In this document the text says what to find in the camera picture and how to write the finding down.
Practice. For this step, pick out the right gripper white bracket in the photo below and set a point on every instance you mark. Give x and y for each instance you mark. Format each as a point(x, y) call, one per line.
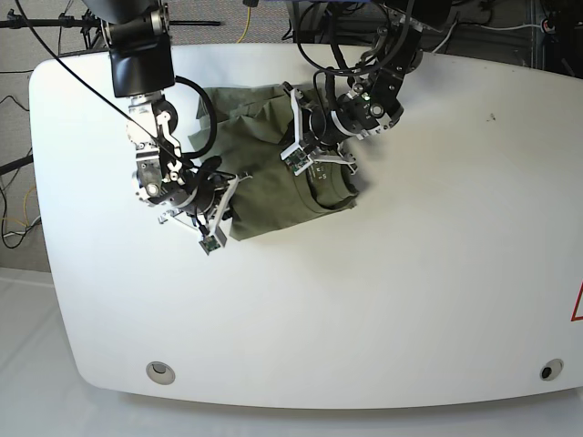
point(201, 208)

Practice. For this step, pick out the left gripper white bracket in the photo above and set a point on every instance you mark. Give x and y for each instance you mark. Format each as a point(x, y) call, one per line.
point(313, 129)

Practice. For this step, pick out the olive green T-shirt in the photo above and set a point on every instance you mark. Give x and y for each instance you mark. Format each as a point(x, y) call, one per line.
point(254, 127)

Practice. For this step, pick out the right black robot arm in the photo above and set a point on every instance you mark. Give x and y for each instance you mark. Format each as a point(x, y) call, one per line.
point(188, 184)

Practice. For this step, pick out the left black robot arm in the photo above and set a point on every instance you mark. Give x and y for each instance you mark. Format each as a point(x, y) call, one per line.
point(357, 101)

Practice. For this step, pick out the black tripod stand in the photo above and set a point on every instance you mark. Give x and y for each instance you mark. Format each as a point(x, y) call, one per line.
point(89, 25)

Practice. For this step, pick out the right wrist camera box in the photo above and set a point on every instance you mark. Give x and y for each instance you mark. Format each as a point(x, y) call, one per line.
point(213, 241)

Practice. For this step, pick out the left table cable grommet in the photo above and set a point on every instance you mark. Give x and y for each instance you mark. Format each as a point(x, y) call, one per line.
point(160, 373)

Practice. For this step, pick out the table cable grommet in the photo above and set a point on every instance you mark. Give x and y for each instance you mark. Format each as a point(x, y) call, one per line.
point(551, 370)
point(160, 373)

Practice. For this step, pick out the right table cable grommet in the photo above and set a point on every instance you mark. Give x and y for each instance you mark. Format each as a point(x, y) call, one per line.
point(551, 370)

